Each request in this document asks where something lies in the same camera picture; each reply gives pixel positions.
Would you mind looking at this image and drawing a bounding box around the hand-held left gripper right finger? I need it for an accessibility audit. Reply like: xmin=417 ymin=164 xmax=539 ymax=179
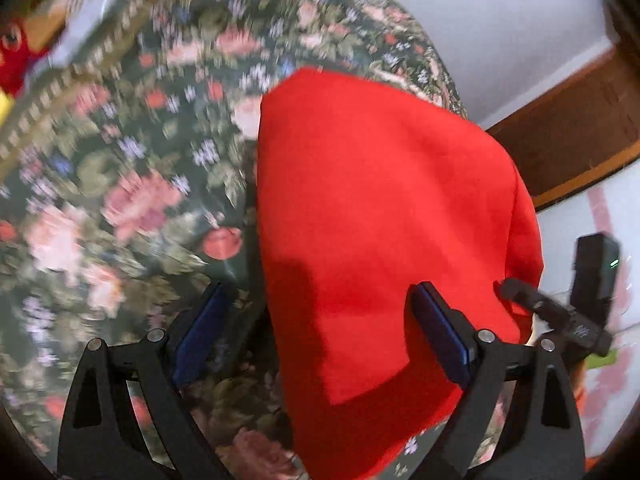
xmin=410 ymin=281 xmax=587 ymax=480

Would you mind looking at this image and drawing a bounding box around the red garment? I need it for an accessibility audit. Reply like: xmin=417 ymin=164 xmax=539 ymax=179
xmin=255 ymin=66 xmax=546 ymax=480

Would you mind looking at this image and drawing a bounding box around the dark floral blanket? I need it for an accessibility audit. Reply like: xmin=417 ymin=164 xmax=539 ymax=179
xmin=0 ymin=0 xmax=496 ymax=480

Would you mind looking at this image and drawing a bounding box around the white box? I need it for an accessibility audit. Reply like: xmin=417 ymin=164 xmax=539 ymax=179
xmin=50 ymin=0 xmax=125 ymax=68

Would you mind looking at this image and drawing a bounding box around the red plush toy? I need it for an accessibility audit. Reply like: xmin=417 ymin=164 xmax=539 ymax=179
xmin=0 ymin=19 xmax=48 ymax=98

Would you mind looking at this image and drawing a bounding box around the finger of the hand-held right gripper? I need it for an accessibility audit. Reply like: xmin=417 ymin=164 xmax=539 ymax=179
xmin=499 ymin=276 xmax=547 ymax=318

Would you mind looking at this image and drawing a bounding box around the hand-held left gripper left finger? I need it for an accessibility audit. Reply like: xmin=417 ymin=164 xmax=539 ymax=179
xmin=56 ymin=281 xmax=238 ymax=480

